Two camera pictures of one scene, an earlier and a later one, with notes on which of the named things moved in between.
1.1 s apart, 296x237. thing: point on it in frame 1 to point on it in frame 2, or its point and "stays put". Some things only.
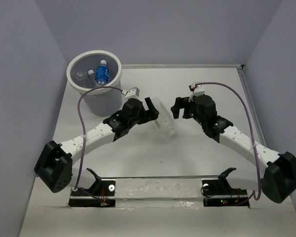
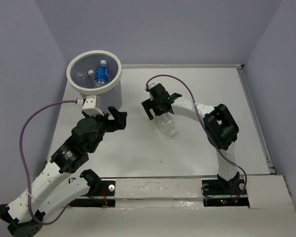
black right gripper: [180, 102] to [149, 104]
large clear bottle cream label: [165, 121] stays put
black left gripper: [149, 115] to [114, 125]
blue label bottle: [102, 73] stays put
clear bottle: [91, 82] stays put
